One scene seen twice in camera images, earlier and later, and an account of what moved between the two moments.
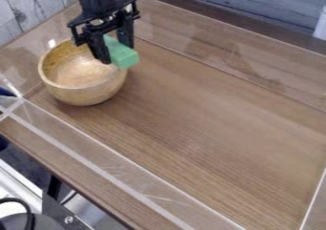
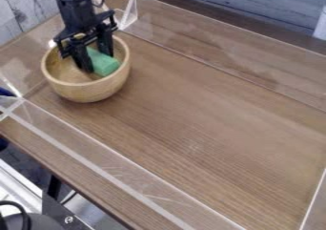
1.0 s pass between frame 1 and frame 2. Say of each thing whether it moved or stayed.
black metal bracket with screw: stayed
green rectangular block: moved
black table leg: stayed
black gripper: moved
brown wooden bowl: stayed
